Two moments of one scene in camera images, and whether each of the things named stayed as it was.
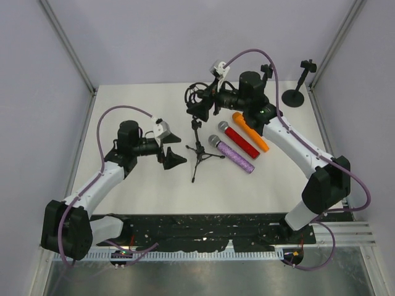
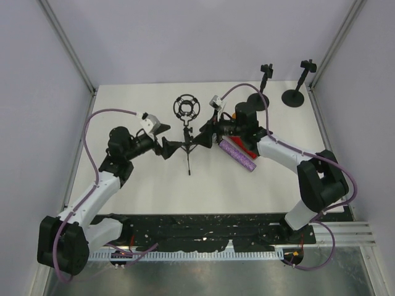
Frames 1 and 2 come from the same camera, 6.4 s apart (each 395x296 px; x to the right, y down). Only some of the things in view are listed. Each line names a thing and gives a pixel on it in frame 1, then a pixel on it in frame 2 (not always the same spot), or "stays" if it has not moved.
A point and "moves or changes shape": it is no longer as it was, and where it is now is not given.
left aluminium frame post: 68,45 stays
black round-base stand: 294,98 stays
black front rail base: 210,232 stays
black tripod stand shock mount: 201,113 → 187,106
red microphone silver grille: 223,125 moves or changes shape
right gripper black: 200,110 → 212,126
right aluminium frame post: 355,9 stays
